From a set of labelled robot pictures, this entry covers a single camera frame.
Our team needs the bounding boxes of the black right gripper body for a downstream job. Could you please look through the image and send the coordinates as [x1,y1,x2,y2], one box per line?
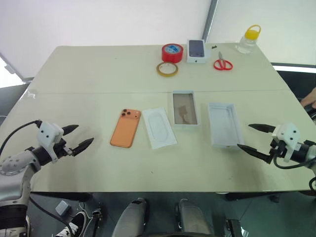
[268,138,287,159]

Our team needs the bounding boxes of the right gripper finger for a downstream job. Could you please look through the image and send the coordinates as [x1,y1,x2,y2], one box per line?
[248,123,276,134]
[237,144,273,164]

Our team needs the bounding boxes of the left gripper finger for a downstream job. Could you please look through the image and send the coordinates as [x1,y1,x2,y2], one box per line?
[71,137,95,157]
[61,124,80,136]

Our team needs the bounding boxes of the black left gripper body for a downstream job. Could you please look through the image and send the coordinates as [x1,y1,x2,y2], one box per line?
[55,138,75,159]

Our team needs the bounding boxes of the white box lid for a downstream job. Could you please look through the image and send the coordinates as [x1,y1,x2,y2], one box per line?
[207,102,246,150]

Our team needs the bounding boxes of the orange smartphone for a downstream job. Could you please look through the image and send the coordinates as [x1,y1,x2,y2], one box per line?
[110,108,142,149]

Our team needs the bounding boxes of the white cardboard insert tray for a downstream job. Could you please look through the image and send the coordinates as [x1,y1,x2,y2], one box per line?
[142,106,178,151]

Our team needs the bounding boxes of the small grey metal block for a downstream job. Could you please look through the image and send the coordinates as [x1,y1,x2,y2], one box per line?
[54,200,72,216]

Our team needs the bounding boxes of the white box bottom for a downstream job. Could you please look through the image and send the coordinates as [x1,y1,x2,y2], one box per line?
[172,90,201,130]

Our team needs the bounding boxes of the phone box with dark print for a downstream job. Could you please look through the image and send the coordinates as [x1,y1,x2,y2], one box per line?
[186,39,211,65]

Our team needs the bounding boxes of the person's bare hand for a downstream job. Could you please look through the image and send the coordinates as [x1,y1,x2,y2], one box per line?
[301,86,316,110]

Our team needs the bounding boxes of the black and white sneaker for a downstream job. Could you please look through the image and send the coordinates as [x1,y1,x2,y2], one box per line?
[55,211,87,237]

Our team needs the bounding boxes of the clear jar with yellow lid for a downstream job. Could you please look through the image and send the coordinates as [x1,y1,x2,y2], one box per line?
[235,24,262,55]

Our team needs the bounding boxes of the dark grey rounded shape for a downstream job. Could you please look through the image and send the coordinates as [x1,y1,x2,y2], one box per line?
[112,197,150,237]
[174,198,214,237]

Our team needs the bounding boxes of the clear yellowish tape roll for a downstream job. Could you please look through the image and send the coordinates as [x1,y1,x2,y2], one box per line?
[156,61,180,78]

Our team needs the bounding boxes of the red tape roll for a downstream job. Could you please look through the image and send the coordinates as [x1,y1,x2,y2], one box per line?
[161,43,185,64]

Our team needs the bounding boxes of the grey window pillar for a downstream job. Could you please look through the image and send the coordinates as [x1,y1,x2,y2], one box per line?
[200,0,220,43]

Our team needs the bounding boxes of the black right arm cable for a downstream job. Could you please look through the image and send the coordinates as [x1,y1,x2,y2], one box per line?
[272,155,316,170]

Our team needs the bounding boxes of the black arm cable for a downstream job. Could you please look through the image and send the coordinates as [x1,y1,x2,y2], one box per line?
[0,119,41,158]
[272,155,316,170]

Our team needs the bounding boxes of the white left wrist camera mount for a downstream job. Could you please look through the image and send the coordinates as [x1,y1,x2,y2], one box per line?
[37,121,64,165]

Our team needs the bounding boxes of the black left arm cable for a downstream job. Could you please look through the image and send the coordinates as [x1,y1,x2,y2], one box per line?
[0,119,41,158]

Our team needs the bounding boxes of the red handled scissors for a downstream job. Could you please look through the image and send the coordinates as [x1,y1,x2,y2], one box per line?
[213,51,234,72]

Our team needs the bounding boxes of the grey metal rail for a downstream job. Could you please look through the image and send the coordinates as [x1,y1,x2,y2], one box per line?
[0,51,35,82]

